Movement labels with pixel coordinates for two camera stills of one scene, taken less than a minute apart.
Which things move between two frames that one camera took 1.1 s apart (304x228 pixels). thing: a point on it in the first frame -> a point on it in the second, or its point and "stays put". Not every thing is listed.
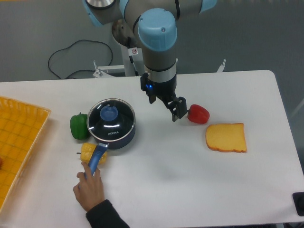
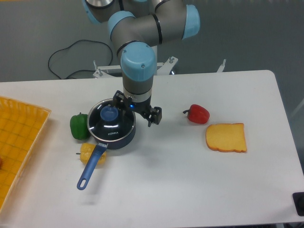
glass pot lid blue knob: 111,119 stays put
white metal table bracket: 222,67 stays put
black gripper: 163,84 -> 153,114
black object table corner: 299,200 stays put
